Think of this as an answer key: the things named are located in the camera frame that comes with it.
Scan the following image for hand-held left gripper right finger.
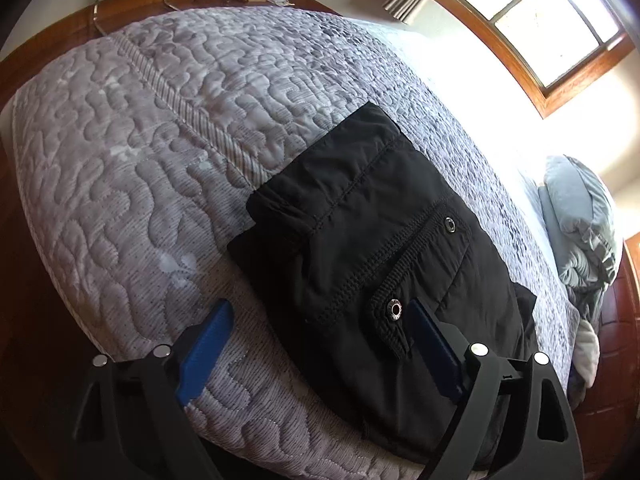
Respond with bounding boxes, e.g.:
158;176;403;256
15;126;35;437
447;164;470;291
404;299;585;480

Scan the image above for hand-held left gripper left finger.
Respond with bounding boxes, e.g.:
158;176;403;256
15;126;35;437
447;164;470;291
72;299;236;480

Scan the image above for black pants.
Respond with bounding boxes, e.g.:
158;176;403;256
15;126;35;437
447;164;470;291
227;101;538;466

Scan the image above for white cloth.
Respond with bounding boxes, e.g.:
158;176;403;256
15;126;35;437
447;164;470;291
570;317;601;388

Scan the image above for grey quilted bedspread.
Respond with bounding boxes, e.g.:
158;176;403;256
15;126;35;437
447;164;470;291
10;6;581;480

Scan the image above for grey pillow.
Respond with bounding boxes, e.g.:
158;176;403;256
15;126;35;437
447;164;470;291
540;155;618;293

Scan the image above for wooden framed window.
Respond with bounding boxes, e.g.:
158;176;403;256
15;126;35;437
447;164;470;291
432;0;636;120

